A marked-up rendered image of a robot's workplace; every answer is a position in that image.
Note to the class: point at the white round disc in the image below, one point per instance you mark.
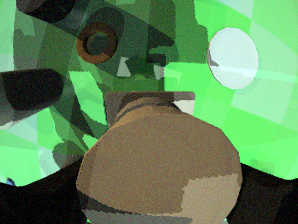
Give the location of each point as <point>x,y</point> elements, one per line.
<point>232,58</point>

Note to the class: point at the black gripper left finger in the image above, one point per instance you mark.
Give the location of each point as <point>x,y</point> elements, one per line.
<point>52,200</point>

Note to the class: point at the brown ring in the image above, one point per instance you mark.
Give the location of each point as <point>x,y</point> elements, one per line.
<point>89,31</point>

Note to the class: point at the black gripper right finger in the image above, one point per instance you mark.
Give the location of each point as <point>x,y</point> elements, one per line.
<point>264,199</point>

